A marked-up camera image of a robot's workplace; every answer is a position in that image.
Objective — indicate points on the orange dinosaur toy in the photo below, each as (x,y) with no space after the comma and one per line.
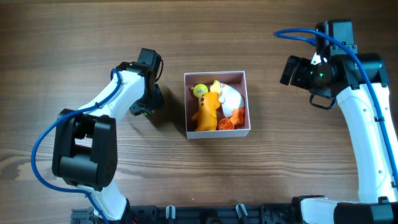
(206,116)

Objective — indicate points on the yellow wooden rattle drum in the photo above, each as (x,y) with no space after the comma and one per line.
(199,90)

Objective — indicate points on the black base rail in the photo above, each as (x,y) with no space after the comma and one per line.
(240,213)

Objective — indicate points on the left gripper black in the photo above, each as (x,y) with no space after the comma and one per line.
(148,104)

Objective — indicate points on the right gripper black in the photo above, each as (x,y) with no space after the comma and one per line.
(288,70)

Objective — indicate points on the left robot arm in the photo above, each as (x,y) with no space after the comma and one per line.
(85,153)

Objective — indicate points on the orange plastic wheel toy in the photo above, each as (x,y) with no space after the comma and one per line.
(225,124)

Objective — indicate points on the white plush duck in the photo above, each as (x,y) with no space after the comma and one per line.
(232,102)

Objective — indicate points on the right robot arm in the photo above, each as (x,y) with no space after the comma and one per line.
(358,84)

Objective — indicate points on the white cardboard box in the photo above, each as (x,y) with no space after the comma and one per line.
(236,79)

